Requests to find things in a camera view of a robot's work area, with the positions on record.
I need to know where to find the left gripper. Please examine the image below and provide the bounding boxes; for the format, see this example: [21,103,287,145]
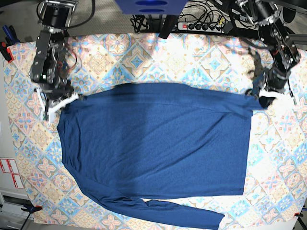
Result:
[259,67,289,109]

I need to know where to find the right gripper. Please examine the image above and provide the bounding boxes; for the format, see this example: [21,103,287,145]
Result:
[40,78,74,101]

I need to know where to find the blue long-sleeve T-shirt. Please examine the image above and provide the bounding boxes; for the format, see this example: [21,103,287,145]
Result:
[57,83,261,230]

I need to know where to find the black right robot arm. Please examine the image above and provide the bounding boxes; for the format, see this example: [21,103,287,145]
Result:
[29,0,78,101]

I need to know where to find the black and red clamp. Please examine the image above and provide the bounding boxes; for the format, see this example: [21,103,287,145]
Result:
[0,42,13,63]

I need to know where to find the patterned tile tablecloth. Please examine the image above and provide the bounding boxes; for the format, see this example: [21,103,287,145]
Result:
[0,34,307,230]

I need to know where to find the red and white labels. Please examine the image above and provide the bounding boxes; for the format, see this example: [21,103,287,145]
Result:
[0,158,24,189]

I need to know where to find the white power strip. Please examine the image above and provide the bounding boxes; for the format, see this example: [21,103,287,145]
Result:
[177,22,224,34]

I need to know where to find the black clamp lower right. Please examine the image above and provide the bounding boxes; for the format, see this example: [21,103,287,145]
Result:
[294,212,304,218]

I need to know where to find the black clamp lower left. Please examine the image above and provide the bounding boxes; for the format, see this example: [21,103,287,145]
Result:
[21,204,42,214]

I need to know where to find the white camera bracket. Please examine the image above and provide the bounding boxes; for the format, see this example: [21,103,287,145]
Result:
[35,87,81,124]
[259,89,299,106]

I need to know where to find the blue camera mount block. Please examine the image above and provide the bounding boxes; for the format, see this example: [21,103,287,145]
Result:
[115,0,188,15]

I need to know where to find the black camera pole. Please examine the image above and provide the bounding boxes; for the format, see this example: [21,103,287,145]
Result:
[159,15,179,39]

